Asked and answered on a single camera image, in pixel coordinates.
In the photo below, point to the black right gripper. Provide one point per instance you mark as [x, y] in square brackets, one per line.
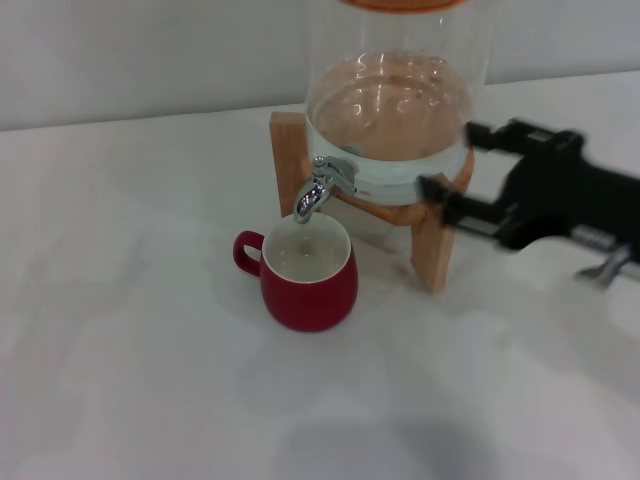
[560, 195]

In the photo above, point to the red ceramic cup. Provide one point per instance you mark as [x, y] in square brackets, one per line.
[310, 300]

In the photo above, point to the silver gripper clamp bolt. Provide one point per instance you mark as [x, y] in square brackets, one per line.
[607, 267]

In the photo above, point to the chrome faucet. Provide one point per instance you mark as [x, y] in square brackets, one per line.
[312, 195]

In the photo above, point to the wooden dispenser stand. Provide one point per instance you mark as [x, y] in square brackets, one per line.
[432, 250]

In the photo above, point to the glass water dispenser jar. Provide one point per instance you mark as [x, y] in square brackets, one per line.
[395, 125]

